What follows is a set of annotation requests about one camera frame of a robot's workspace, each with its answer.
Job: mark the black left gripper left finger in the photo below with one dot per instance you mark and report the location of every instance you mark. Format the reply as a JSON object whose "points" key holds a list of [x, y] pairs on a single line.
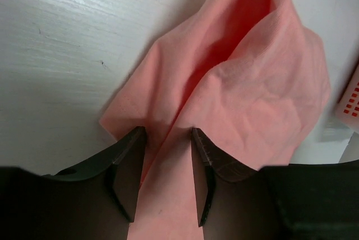
{"points": [[93, 199]]}

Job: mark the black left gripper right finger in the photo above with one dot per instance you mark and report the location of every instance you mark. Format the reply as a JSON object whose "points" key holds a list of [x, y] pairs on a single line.
{"points": [[295, 201]]}

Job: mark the pink t-shirt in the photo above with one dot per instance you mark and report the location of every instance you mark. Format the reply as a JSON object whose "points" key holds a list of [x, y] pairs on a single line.
{"points": [[246, 72]]}

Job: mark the white plastic basket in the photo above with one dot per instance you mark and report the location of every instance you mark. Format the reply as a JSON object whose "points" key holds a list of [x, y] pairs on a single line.
{"points": [[343, 121]]}

